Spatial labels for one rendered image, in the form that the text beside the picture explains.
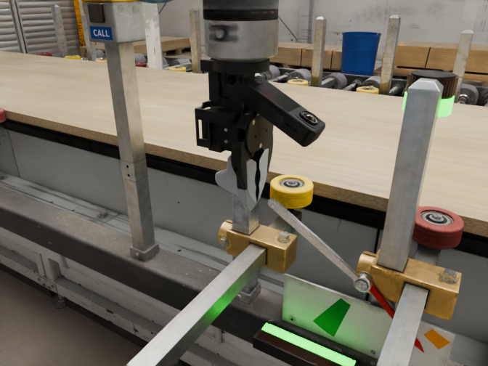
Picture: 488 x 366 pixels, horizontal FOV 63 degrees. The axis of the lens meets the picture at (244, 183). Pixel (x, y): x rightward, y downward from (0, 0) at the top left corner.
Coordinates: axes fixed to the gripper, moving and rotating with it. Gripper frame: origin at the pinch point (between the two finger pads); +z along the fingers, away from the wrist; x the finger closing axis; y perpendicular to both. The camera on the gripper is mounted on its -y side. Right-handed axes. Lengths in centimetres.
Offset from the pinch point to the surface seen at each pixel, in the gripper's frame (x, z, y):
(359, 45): -547, 39, 137
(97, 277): -9, 40, 52
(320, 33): -115, -13, 35
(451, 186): -33.3, 5.2, -23.6
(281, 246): -6.0, 10.3, -1.9
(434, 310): -5.5, 12.2, -25.6
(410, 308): -0.4, 9.2, -22.9
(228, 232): -5.6, 10.6, 8.2
